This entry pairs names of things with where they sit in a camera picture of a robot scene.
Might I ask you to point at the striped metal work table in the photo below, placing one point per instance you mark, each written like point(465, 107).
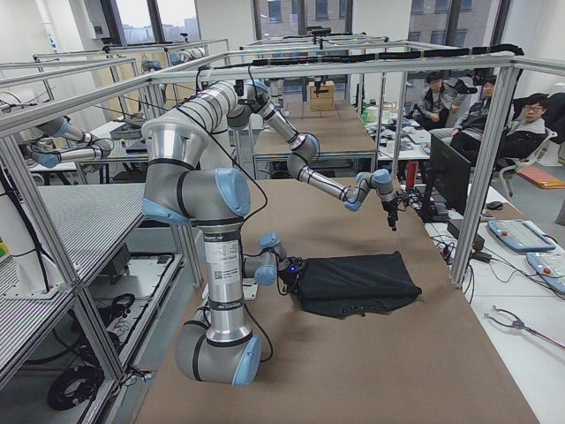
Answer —
point(93, 222)

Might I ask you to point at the seated person grey jacket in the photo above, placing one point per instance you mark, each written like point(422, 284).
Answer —
point(440, 99)

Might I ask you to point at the seated person dark jacket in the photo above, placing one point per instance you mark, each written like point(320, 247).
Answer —
point(521, 137)

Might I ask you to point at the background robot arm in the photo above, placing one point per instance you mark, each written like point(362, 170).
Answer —
point(57, 140)

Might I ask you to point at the aluminium cage frame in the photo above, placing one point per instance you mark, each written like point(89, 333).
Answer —
point(49, 270)

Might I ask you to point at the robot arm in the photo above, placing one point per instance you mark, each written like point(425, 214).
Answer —
point(217, 344)
point(253, 98)

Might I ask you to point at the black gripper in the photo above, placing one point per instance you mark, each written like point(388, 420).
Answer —
point(389, 208)
point(295, 275)

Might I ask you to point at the grabber stick tool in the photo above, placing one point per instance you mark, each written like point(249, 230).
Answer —
point(515, 322)

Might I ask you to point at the black t-shirt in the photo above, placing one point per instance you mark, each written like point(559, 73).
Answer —
point(339, 287)

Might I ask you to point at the black Huawei monitor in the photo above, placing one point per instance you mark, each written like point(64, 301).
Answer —
point(448, 174)

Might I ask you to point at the blue teach pendant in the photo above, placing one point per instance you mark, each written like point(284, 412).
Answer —
point(520, 236)

